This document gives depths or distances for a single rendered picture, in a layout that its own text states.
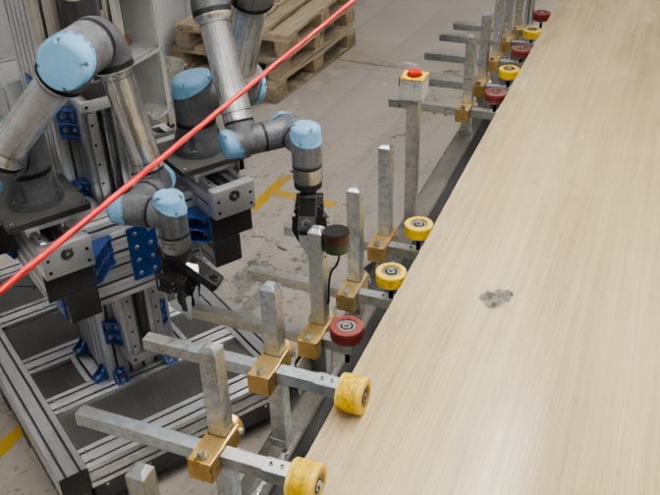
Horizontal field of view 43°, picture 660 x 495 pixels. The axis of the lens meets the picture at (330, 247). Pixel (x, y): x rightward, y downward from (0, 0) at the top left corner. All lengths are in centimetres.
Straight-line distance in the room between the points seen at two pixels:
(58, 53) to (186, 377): 141
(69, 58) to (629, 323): 139
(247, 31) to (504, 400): 115
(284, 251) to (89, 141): 167
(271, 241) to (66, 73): 226
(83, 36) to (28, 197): 57
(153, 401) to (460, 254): 119
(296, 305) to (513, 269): 154
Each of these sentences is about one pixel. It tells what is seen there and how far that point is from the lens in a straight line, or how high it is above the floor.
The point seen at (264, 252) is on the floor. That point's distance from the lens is 394.
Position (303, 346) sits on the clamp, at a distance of 202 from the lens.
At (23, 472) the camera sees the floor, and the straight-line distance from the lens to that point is 310.
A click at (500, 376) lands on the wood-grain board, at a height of 90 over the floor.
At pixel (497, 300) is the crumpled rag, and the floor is 92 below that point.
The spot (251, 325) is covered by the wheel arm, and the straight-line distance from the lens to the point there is 210.
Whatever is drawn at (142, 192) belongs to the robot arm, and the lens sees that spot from 209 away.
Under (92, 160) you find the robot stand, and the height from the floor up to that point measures 107.
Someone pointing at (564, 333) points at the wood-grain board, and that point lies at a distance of 203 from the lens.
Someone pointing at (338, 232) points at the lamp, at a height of 114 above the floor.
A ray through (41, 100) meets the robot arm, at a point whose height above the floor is 141.
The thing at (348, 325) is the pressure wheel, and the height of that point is 91.
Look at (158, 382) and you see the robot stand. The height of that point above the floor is 21.
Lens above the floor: 214
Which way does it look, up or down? 33 degrees down
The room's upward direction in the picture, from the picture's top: 2 degrees counter-clockwise
